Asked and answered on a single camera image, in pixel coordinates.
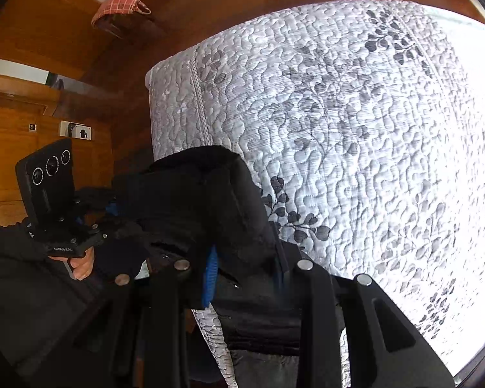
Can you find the white box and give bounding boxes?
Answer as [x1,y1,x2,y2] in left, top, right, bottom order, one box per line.
[60,120,93,141]

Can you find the person's left hand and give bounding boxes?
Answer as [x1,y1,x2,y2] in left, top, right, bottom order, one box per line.
[70,246,95,281]

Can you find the red checked bag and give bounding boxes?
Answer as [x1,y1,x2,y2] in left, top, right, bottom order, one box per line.
[91,0,151,39]

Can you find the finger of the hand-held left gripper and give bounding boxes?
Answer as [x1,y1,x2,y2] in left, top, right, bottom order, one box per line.
[77,188,120,217]

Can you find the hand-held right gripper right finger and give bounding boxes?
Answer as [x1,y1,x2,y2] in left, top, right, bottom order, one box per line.
[273,232,455,388]

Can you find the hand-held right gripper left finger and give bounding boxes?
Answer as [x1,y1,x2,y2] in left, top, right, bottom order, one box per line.
[81,246,219,388]

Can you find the wooden wardrobe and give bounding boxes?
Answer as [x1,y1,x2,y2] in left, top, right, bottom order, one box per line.
[0,0,114,227]

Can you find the black pants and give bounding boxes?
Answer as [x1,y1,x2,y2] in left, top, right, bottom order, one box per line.
[93,145,348,352]

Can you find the person's left forearm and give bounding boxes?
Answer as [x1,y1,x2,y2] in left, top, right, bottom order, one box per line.
[0,222,106,372]

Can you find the grey quilted leaf-print bedspread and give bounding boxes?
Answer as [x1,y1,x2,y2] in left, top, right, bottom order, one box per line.
[145,0,485,388]

